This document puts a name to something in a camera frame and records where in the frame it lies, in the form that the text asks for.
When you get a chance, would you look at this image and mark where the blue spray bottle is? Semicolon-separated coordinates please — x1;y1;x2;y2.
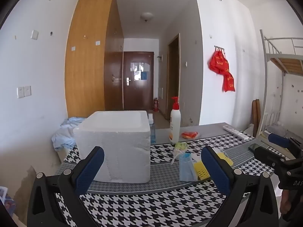
148;113;157;144

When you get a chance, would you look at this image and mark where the printed paper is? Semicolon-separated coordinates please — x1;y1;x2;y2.
0;187;15;215

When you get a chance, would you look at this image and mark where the white metal bunk bed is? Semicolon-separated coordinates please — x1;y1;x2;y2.
260;30;303;142

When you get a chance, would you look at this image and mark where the wooden wardrobe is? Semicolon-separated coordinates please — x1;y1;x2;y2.
65;0;124;118

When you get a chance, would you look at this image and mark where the grey bedding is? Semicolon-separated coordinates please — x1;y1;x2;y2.
260;123;289;138

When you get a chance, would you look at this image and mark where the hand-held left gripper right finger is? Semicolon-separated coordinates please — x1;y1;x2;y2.
201;146;280;227

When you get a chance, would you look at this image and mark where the wooden slat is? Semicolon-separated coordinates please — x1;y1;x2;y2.
256;99;261;129
251;100;257;136

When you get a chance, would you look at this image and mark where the white remote control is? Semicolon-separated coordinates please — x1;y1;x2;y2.
223;125;249;140

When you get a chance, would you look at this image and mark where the houndstooth cloth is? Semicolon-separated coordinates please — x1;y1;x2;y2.
55;132;288;227

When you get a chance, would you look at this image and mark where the orange snack packet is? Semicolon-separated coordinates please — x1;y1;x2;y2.
181;131;199;140

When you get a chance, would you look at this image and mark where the blue face mask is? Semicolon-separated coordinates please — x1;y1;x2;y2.
179;153;198;182

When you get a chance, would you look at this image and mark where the green tissue packet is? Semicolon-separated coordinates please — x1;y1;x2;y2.
174;142;189;152

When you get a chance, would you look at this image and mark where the person's right hand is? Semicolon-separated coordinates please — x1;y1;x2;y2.
280;189;294;217

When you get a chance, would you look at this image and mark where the light blue bedsheet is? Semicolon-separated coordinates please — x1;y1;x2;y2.
52;117;87;152

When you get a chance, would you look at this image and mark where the white lotion bottle red pump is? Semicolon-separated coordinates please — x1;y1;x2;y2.
169;96;181;144

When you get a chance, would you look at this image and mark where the red plastic bag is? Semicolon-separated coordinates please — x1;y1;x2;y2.
222;72;236;93
208;50;230;75

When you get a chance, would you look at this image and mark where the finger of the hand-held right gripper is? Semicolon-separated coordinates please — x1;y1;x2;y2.
268;133;303;152
248;144;288;171

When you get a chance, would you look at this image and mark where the ceiling lamp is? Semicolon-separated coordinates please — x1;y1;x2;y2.
140;12;154;23

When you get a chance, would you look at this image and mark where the white foam box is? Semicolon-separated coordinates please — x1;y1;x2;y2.
73;110;151;183

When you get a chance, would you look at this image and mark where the brown entrance door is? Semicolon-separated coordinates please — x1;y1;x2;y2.
122;51;154;111

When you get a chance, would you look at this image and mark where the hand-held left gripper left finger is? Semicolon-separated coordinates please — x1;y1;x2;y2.
27;146;105;227

